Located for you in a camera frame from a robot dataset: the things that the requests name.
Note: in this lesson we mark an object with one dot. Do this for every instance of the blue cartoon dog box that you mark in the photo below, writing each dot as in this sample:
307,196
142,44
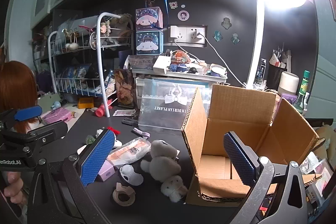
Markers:
149,43

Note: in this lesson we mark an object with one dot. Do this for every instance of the beige tape roll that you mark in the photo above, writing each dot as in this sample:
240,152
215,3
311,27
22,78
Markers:
118,193

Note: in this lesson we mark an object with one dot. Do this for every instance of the black hair clips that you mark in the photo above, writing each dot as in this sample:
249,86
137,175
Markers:
130,122

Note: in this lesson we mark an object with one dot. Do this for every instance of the white cat plush red bow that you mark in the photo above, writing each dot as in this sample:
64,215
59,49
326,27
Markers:
113,130

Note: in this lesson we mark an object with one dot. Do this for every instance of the orange-haired figurine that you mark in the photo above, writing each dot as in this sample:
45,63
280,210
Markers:
181,56

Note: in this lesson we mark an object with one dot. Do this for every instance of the green glass bottle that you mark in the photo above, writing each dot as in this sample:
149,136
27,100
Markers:
302,100

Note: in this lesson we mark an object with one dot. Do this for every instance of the white wall socket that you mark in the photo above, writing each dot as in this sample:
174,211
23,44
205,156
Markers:
187,33

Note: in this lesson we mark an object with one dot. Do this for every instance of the pale blue character sticker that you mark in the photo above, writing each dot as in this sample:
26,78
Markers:
235,38

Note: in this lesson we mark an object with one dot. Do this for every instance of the glass jar with pens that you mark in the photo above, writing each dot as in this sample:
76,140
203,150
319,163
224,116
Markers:
260,79

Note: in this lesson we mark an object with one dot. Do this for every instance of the bundle of pens and cards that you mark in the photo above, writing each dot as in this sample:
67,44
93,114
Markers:
275,58

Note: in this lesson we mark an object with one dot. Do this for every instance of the pink bottle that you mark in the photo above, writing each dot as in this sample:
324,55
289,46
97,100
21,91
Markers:
101,110

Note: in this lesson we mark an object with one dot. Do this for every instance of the pink flower sticker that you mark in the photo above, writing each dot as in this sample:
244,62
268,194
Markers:
173,5

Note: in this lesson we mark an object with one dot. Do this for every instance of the clear acrylic box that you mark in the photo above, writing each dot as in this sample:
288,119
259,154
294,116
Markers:
141,61

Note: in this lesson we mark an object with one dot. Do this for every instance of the round portrait sticker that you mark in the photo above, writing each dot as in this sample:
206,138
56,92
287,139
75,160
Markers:
183,15

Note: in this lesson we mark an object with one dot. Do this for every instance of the small green cup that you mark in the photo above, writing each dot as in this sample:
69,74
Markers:
90,140

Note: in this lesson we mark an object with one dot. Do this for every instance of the small white packet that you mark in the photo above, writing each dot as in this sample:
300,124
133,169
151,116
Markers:
124,112

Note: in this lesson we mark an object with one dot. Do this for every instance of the tan plush cushion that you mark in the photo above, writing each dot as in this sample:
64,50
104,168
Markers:
326,136

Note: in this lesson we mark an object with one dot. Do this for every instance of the white power adapter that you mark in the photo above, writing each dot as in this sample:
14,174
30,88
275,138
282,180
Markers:
162,64

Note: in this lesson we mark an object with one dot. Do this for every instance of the grey plush toy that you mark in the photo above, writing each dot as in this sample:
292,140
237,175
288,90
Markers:
157,158

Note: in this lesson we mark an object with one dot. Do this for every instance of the white cylinder humidifier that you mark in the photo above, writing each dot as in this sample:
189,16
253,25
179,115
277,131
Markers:
288,82

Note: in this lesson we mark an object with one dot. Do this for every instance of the small light blue figure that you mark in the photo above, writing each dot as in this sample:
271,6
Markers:
55,104

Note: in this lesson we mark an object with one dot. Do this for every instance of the cream fluffy plush toy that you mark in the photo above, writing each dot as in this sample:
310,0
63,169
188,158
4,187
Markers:
173,188

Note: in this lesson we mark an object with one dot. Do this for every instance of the white charger plug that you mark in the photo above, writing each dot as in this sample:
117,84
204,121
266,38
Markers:
173,32

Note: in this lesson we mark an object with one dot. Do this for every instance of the grey character sticker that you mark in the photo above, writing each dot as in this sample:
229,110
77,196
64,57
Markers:
226,22

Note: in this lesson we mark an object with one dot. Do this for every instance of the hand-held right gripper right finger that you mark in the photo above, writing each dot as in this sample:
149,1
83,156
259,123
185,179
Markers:
239,158

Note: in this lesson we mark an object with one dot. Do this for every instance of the dark blue toy hat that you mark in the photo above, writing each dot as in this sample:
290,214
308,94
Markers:
177,67

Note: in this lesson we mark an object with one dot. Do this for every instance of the small lilac box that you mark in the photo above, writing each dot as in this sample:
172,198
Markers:
106,174

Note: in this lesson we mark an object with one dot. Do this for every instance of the white pump bottle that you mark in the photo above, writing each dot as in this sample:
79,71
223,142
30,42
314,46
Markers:
305,106

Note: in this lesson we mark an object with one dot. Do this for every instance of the pink cartoon dog box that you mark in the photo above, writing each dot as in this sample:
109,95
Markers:
148,19

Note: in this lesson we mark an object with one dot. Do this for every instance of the black mesh pen holder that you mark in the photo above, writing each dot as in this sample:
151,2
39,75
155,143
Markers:
275,78

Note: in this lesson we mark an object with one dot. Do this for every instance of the illustrated art card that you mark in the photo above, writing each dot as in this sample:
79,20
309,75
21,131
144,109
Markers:
124,88

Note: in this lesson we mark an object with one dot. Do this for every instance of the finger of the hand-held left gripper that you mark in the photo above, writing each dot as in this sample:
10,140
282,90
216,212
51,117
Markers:
27,112
48,132

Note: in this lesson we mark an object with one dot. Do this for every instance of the purple printed box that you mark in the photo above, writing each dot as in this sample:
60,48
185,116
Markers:
287,97

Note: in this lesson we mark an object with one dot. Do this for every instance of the white power plug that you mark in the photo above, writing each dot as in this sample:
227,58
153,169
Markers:
197,35

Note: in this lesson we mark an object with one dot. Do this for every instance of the brown cardboard box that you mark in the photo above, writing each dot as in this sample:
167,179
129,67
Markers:
241,108

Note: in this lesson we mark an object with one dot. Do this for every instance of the person's reddish hair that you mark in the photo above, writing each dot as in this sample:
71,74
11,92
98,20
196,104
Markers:
15,87

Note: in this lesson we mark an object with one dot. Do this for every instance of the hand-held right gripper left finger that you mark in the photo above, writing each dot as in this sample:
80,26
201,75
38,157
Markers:
97,157

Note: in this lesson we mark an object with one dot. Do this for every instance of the teal character sticker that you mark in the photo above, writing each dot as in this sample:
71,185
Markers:
218,35

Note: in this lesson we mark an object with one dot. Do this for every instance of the clear gift bag white bow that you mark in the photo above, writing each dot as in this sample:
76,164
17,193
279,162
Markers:
168,108

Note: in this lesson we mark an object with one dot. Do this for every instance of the person's left hand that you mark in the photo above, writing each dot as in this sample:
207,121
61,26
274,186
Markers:
14,186

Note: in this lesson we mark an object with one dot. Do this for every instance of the small yellow box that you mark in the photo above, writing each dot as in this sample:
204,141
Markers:
85,102

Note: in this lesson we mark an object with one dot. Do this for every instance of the white round plastic toy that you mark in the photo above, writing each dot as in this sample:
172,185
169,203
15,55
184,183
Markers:
130,174

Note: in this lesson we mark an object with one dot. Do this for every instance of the white desk lamp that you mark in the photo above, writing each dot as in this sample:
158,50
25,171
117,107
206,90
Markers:
258,43

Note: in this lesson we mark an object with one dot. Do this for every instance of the orange pink snack packet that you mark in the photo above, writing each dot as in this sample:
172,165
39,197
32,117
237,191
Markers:
128,151

